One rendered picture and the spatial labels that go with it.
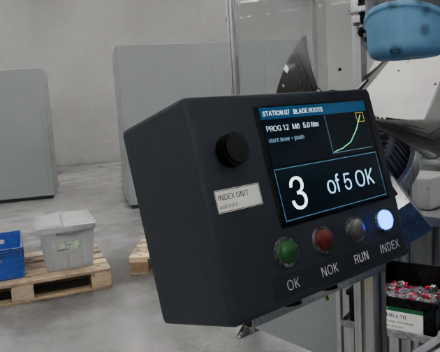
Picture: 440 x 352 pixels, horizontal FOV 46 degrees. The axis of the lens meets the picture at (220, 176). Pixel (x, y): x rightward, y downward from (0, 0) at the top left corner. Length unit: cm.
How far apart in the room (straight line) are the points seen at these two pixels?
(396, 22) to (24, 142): 780
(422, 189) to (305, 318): 104
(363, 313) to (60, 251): 330
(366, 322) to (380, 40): 36
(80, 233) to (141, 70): 323
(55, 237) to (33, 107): 452
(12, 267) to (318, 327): 221
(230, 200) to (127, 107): 619
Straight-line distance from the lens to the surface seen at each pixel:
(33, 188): 824
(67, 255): 389
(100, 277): 383
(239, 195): 43
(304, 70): 151
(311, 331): 261
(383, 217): 56
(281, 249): 45
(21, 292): 382
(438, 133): 117
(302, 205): 48
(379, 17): 52
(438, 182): 186
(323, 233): 49
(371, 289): 69
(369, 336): 71
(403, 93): 164
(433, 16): 52
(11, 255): 386
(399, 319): 103
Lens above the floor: 125
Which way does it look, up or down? 8 degrees down
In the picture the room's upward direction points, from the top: 4 degrees counter-clockwise
